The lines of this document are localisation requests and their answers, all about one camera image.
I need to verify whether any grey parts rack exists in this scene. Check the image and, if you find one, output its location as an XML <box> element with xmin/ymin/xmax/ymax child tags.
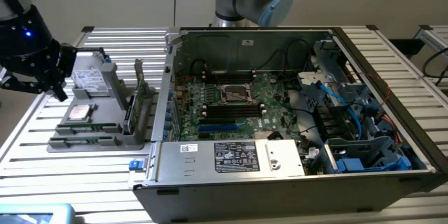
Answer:
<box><xmin>47</xmin><ymin>48</ymin><xmax>160</xmax><ymax>153</ymax></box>

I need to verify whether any thin black disk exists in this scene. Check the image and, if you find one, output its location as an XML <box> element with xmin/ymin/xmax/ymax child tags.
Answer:
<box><xmin>123</xmin><ymin>94</ymin><xmax>137</xmax><ymax>134</ymax></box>

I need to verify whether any open black PC case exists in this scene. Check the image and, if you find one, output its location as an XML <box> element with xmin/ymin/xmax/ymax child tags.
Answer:
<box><xmin>128</xmin><ymin>26</ymin><xmax>448</xmax><ymax>221</ymax></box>

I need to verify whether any thin red wire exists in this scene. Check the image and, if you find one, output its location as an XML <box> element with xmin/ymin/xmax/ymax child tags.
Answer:
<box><xmin>345</xmin><ymin>69</ymin><xmax>393</xmax><ymax>107</ymax></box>

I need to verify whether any light blue data wire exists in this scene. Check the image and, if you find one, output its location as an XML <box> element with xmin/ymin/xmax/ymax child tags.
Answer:
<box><xmin>316</xmin><ymin>80</ymin><xmax>361</xmax><ymax>141</ymax></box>

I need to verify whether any green Dell motherboard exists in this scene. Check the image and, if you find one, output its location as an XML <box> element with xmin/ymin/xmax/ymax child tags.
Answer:
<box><xmin>173</xmin><ymin>73</ymin><xmax>309</xmax><ymax>146</ymax></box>

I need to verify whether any silver hard disk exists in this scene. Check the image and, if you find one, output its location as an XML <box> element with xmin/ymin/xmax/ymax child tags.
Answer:
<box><xmin>72</xmin><ymin>50</ymin><xmax>116</xmax><ymax>97</ymax></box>

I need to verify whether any metal slat side table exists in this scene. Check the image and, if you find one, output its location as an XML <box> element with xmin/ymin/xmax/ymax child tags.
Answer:
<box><xmin>412</xmin><ymin>24</ymin><xmax>448</xmax><ymax>61</ymax></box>

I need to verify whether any blue disk caddy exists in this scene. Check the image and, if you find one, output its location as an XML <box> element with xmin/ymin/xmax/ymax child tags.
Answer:
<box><xmin>321</xmin><ymin>135</ymin><xmax>421</xmax><ymax>175</ymax></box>

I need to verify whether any silver CPU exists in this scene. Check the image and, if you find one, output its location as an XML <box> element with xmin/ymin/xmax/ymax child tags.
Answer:
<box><xmin>67</xmin><ymin>104</ymin><xmax>99</xmax><ymax>123</ymax></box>

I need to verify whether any thick black cable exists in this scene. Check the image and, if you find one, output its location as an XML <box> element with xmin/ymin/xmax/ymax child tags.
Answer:
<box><xmin>423</xmin><ymin>46</ymin><xmax>448</xmax><ymax>87</ymax></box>

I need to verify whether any black RAM slot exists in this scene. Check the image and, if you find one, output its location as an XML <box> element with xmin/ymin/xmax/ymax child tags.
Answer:
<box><xmin>203</xmin><ymin>70</ymin><xmax>256</xmax><ymax>75</ymax></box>
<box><xmin>203</xmin><ymin>73</ymin><xmax>256</xmax><ymax>78</ymax></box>
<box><xmin>203</xmin><ymin>77</ymin><xmax>256</xmax><ymax>81</ymax></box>
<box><xmin>203</xmin><ymin>79</ymin><xmax>257</xmax><ymax>84</ymax></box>
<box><xmin>201</xmin><ymin>106</ymin><xmax>264</xmax><ymax>111</ymax></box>
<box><xmin>201</xmin><ymin>112</ymin><xmax>265</xmax><ymax>117</ymax></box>
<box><xmin>201</xmin><ymin>110</ymin><xmax>265</xmax><ymax>114</ymax></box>
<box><xmin>201</xmin><ymin>103</ymin><xmax>264</xmax><ymax>108</ymax></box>

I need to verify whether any black looped wire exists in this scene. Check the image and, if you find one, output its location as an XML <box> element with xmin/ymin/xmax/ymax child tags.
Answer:
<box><xmin>259</xmin><ymin>38</ymin><xmax>312</xmax><ymax>73</ymax></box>

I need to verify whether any silver power supply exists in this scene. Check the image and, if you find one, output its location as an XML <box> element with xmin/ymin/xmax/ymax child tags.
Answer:
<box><xmin>152</xmin><ymin>140</ymin><xmax>308</xmax><ymax>183</ymax></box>

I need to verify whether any blue expansion slot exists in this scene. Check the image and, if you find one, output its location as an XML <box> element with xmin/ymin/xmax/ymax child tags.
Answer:
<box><xmin>197</xmin><ymin>124</ymin><xmax>239</xmax><ymax>132</ymax></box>

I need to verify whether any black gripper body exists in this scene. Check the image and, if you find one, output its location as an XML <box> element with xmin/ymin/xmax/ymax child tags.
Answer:
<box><xmin>0</xmin><ymin>4</ymin><xmax>67</xmax><ymax>91</ymax></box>

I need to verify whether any green RAM stick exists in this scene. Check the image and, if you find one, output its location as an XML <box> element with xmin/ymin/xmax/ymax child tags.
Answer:
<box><xmin>68</xmin><ymin>123</ymin><xmax>116</xmax><ymax>133</ymax></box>
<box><xmin>61</xmin><ymin>136</ymin><xmax>112</xmax><ymax>146</ymax></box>

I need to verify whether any coloured power wire bundle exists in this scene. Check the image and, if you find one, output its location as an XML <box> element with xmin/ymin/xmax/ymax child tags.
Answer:
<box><xmin>380</xmin><ymin>113</ymin><xmax>408</xmax><ymax>149</ymax></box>

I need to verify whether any green graphics card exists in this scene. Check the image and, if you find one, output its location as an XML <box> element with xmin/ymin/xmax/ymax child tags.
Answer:
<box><xmin>133</xmin><ymin>58</ymin><xmax>149</xmax><ymax>104</ymax></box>

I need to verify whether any black finned fan block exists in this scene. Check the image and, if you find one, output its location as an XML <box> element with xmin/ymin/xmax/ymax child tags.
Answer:
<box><xmin>312</xmin><ymin>105</ymin><xmax>352</xmax><ymax>141</ymax></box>

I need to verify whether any black expansion slot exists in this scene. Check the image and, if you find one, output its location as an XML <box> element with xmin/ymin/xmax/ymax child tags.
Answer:
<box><xmin>199</xmin><ymin>118</ymin><xmax>236</xmax><ymax>125</ymax></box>

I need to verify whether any teal framed device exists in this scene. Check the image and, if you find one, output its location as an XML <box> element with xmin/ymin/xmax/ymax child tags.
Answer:
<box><xmin>0</xmin><ymin>202</ymin><xmax>76</xmax><ymax>224</ymax></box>

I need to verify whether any CPU socket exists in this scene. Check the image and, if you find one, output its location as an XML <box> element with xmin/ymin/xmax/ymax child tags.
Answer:
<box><xmin>213</xmin><ymin>83</ymin><xmax>256</xmax><ymax>105</ymax></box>

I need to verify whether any silver chipset heat sink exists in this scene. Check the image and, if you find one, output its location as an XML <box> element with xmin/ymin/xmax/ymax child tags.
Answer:
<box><xmin>253</xmin><ymin>131</ymin><xmax>277</xmax><ymax>141</ymax></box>

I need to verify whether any dark blue data wire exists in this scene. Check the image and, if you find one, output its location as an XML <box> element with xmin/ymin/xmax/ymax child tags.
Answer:
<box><xmin>345</xmin><ymin>103</ymin><xmax>381</xmax><ymax>141</ymax></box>

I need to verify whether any grey metal disk bay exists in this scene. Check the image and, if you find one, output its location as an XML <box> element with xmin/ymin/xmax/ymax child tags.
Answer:
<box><xmin>296</xmin><ymin>39</ymin><xmax>388</xmax><ymax>120</ymax></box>

